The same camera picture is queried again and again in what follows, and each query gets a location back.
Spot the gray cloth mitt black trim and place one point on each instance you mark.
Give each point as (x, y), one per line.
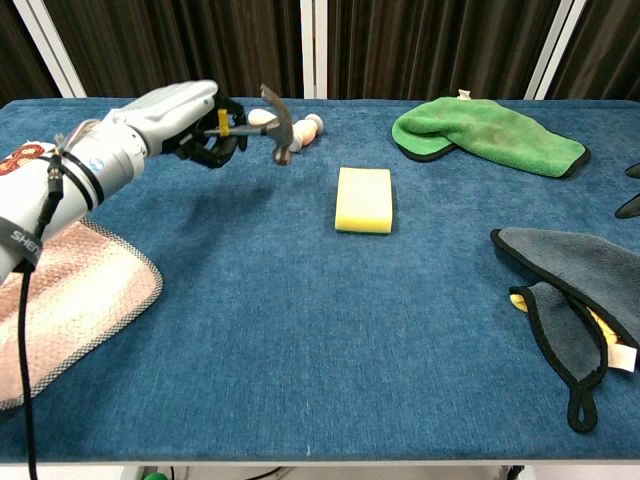
(575, 265)

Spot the blue fabric table mat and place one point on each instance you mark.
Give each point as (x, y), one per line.
(300, 325)

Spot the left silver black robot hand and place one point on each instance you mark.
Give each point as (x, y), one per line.
(175, 115)

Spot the white screen frame post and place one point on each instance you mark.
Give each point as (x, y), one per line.
(314, 50)
(555, 50)
(50, 50)

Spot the green microfiber cloth mitt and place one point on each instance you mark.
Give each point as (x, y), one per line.
(480, 132)

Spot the pink woven towel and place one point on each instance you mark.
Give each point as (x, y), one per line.
(75, 300)

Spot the yellow sponge block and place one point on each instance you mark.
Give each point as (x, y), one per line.
(362, 200)

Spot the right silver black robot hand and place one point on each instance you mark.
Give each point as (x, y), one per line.
(632, 205)

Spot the dark pleated curtain panel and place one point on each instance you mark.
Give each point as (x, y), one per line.
(425, 45)
(605, 50)
(20, 60)
(175, 45)

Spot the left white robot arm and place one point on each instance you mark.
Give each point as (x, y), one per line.
(75, 175)

